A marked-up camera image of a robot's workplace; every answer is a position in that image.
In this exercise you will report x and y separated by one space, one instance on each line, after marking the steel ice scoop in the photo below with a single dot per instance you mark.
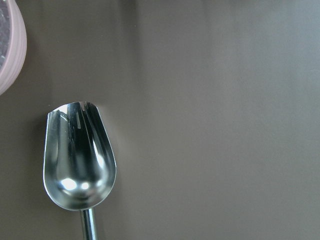
79 167

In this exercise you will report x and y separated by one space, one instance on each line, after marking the pink ice bowl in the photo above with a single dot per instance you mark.
13 43

